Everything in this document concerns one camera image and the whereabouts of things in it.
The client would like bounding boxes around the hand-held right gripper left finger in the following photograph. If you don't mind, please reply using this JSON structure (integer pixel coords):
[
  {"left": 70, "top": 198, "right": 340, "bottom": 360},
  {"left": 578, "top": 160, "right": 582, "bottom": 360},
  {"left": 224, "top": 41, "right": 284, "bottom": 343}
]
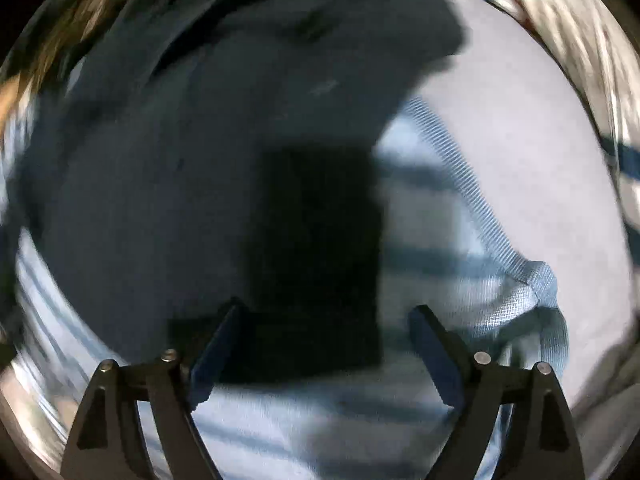
[{"left": 60, "top": 299, "right": 247, "bottom": 480}]

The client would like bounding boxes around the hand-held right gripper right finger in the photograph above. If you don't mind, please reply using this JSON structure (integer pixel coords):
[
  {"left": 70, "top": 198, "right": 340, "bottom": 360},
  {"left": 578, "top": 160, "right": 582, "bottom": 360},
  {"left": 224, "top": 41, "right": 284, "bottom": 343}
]
[{"left": 407, "top": 305, "right": 586, "bottom": 480}]

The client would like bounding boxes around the navy knit cardigan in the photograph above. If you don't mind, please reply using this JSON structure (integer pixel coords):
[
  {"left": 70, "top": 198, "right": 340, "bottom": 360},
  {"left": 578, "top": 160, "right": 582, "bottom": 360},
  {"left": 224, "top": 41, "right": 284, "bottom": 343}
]
[{"left": 15, "top": 0, "right": 471, "bottom": 376}]

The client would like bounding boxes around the blue striped blanket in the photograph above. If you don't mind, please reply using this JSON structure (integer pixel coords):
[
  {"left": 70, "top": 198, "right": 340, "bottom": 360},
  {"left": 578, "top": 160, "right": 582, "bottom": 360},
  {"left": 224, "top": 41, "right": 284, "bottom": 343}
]
[{"left": 15, "top": 97, "right": 571, "bottom": 480}]

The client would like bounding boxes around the white red blue printed cloth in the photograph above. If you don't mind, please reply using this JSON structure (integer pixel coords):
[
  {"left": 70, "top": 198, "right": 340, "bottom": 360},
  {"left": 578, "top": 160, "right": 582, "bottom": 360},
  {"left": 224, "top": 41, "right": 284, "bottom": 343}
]
[{"left": 425, "top": 0, "right": 640, "bottom": 186}]

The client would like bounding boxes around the brown striped fringed scarf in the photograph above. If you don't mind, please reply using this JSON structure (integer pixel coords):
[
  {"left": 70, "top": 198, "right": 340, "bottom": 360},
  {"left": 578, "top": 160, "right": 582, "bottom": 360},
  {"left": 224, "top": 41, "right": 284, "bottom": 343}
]
[{"left": 0, "top": 0, "right": 191, "bottom": 126}]

